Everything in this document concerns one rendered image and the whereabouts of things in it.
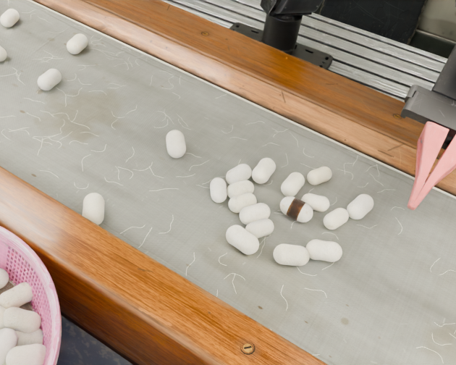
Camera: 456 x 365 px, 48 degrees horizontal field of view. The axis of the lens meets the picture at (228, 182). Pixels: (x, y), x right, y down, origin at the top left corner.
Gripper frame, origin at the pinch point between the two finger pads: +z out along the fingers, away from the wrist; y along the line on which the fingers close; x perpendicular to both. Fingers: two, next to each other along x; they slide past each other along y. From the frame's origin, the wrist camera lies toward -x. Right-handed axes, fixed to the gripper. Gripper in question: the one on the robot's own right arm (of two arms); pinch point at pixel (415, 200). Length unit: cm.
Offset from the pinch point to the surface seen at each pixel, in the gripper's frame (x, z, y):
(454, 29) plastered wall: 180, -110, -14
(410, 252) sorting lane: 6.8, 3.9, 2.2
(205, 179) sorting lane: 3.9, 7.4, -20.6
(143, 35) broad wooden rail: 14.5, -7.1, -43.5
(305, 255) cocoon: -0.3, 9.5, -6.5
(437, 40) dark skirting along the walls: 184, -104, -18
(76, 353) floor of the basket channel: -5.1, 27.9, -20.3
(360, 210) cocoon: 5.7, 2.5, -4.2
